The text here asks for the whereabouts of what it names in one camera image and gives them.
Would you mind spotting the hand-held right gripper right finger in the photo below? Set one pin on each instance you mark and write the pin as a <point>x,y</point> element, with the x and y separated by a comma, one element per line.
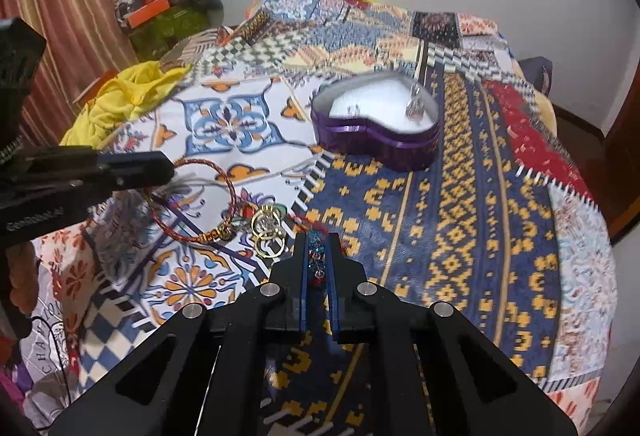
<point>334,286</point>

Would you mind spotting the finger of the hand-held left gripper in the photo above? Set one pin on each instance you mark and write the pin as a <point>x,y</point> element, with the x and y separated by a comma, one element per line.
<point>135,168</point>

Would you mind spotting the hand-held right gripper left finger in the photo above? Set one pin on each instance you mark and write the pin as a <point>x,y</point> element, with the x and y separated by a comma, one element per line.
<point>302,276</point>

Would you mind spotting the gold hoop earring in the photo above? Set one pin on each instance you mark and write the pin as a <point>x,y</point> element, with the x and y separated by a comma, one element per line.
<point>281,248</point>
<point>256,222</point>

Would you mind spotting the red twisted bangle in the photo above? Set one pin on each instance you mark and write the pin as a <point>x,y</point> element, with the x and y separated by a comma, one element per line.
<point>231,196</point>

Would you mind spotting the purple heart-shaped jewelry box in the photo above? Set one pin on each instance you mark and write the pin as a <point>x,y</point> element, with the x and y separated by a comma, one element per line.
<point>400,155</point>

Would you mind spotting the yellow cloth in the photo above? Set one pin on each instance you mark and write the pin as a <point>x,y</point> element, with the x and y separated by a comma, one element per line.
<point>125,90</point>

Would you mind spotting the striped cloth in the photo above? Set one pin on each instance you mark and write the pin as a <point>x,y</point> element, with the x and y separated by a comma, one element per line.
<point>185,50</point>

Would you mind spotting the colourful patchwork blanket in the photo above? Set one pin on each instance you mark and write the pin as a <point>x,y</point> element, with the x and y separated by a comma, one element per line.
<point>450,216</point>

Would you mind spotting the large orange box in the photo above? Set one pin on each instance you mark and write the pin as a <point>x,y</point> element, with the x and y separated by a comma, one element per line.
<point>147,13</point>

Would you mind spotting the silver drop earring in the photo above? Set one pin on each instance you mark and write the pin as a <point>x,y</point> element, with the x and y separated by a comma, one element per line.
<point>414,108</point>

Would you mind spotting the white printed cloth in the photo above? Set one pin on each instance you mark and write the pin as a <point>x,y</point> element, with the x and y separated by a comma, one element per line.
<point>45,351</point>

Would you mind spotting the dark bag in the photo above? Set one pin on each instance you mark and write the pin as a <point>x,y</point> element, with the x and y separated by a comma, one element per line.
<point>535,75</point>

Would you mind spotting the wooden door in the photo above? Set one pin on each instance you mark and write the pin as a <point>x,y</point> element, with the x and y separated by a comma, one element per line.
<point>625,165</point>

